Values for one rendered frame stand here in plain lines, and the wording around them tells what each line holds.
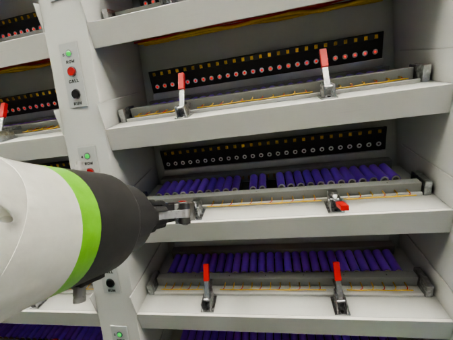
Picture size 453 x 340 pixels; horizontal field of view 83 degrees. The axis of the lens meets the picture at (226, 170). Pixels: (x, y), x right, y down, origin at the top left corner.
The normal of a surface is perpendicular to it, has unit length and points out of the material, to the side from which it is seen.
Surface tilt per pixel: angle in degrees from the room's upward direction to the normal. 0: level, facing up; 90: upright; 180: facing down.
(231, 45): 90
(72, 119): 90
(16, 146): 105
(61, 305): 15
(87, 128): 90
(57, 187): 56
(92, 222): 88
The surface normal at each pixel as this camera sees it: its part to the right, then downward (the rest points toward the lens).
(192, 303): -0.15, -0.91
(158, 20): -0.15, 0.40
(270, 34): -0.18, 0.14
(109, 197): 0.85, -0.51
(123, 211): 0.95, -0.28
